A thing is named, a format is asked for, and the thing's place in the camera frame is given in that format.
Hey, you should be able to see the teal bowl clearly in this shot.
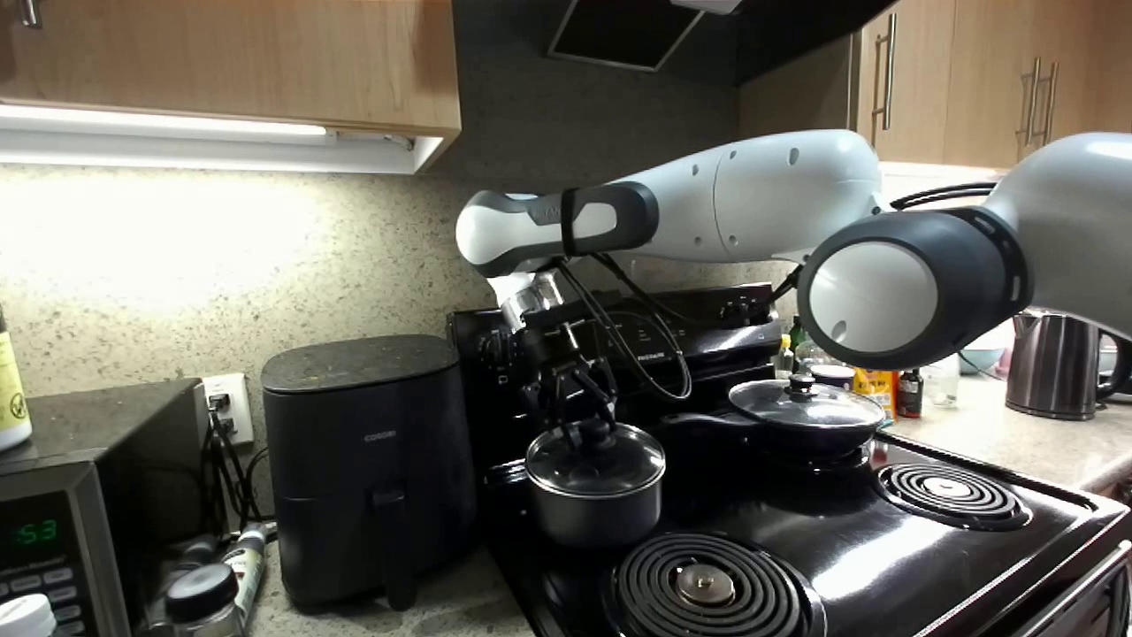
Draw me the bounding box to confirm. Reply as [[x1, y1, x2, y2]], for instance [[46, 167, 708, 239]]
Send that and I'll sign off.
[[954, 339, 1001, 383]]

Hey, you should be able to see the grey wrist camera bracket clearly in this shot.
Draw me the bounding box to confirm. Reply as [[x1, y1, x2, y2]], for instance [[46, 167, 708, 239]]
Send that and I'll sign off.
[[506, 270, 571, 334]]

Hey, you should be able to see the black air fryer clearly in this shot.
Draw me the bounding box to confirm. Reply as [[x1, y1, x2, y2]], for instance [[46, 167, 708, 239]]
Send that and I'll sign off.
[[260, 334, 481, 621]]

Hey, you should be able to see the under cabinet light strip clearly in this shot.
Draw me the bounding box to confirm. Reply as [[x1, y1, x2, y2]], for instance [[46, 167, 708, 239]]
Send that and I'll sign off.
[[0, 101, 448, 181]]

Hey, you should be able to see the large glass pan lid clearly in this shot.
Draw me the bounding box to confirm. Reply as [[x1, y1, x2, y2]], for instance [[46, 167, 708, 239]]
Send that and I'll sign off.
[[725, 373, 888, 435]]

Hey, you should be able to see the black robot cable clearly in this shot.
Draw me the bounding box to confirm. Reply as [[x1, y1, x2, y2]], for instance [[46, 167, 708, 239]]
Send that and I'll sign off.
[[549, 247, 702, 410]]

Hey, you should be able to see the small black pot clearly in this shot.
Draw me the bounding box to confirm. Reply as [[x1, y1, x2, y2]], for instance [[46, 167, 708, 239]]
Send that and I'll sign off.
[[486, 452, 671, 556]]

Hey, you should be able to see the black range hood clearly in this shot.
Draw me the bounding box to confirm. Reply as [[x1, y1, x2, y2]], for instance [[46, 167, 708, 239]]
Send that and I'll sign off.
[[448, 0, 902, 181]]

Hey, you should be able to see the wooden upper cabinet with handles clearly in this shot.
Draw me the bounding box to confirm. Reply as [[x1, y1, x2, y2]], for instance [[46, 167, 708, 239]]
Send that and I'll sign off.
[[854, 0, 1132, 169]]

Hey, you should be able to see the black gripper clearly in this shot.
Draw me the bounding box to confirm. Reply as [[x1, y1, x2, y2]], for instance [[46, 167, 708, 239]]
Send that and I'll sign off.
[[517, 297, 628, 435]]

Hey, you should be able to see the small dark bottle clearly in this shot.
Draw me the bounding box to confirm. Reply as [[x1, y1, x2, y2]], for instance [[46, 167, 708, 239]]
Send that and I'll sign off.
[[893, 365, 928, 426]]

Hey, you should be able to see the black microwave oven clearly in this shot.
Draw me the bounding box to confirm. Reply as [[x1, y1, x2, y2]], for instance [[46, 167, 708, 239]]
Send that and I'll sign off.
[[0, 375, 213, 637]]

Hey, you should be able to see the white wall outlet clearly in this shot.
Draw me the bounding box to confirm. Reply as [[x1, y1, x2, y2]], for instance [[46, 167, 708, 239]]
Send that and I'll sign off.
[[200, 367, 260, 451]]

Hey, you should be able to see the black electric stove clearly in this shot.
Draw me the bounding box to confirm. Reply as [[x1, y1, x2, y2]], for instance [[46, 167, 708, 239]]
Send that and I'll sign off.
[[446, 281, 1132, 637]]

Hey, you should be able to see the large coil burner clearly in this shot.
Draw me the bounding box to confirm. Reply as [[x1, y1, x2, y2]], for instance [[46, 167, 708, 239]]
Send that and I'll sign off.
[[600, 529, 833, 637]]

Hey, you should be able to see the small coil burner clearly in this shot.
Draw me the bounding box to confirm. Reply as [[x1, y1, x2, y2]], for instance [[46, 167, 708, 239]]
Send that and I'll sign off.
[[873, 457, 1040, 536]]

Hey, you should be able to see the small metallic bottle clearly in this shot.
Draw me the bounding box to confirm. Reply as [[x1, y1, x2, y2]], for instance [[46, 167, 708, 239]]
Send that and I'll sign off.
[[220, 520, 279, 623]]

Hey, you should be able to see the dark metal kettle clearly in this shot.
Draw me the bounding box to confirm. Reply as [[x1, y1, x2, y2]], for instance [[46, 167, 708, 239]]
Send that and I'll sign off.
[[1001, 306, 1108, 426]]

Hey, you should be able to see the small glass pot lid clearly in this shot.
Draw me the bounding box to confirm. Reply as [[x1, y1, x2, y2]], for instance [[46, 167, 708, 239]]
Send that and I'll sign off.
[[520, 415, 671, 502]]

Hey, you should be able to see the clear plastic bottle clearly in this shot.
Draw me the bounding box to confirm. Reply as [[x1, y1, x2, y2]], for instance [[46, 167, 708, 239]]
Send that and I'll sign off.
[[922, 350, 966, 410]]

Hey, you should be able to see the wooden upper cabinet with light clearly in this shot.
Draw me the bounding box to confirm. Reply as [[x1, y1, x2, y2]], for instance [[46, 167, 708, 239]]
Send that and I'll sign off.
[[0, 0, 467, 142]]

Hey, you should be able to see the large black frying pan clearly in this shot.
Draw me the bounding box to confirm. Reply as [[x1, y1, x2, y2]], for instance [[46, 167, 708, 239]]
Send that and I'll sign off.
[[655, 386, 893, 480]]

